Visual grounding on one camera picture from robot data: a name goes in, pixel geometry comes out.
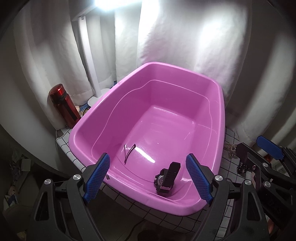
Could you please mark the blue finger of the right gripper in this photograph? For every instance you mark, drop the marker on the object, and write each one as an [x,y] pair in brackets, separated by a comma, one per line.
[269,147]
[242,151]

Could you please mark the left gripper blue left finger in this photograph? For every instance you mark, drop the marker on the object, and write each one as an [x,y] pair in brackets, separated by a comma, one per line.
[94,176]

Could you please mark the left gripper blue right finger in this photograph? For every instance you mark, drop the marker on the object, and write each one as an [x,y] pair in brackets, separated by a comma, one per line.
[201,176]

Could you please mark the black floral ribbon bow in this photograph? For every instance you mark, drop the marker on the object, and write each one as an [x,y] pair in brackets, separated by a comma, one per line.
[242,168]

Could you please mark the black digital wristwatch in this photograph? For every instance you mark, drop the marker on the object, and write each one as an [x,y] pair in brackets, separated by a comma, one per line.
[165,180]

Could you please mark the pearl hair claw clip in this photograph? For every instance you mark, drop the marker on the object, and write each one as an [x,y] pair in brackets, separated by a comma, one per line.
[231,149]

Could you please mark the pink plastic tub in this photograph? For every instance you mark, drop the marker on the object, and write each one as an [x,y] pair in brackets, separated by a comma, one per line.
[168,112]

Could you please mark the red metal water bottle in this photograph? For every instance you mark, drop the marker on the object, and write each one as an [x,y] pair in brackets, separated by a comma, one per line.
[64,105]

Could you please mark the white curtain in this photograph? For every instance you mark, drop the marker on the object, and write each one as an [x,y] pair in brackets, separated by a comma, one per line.
[248,47]

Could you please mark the white desk lamp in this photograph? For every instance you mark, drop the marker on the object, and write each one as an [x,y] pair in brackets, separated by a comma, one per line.
[96,56]

